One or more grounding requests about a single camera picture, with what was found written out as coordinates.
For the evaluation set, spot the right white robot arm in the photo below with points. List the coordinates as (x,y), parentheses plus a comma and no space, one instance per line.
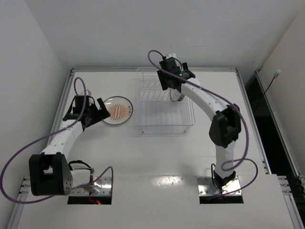
(225,121)

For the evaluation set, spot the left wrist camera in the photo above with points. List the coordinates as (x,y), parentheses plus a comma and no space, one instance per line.
(87,92)

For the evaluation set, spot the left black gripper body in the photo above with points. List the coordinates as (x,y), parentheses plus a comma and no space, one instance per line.
(96,112)

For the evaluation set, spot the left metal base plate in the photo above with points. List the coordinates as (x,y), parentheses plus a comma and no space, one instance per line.
(102,187)

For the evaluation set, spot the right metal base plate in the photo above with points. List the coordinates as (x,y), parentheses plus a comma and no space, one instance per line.
(206,188)

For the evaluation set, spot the metal base plate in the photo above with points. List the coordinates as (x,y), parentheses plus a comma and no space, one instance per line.
(102,187)
(206,188)

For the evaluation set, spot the orange sunburst plate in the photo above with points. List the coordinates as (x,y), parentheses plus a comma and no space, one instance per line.
(120,109)

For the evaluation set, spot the white wire dish rack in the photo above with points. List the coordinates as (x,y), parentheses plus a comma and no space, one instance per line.
(157,111)

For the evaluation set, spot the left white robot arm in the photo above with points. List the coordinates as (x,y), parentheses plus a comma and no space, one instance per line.
(50,173)

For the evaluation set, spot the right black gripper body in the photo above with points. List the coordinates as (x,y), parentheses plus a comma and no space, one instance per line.
(162,78)

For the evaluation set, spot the grey clover pattern plate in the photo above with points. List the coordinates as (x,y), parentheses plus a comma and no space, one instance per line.
(176,96)

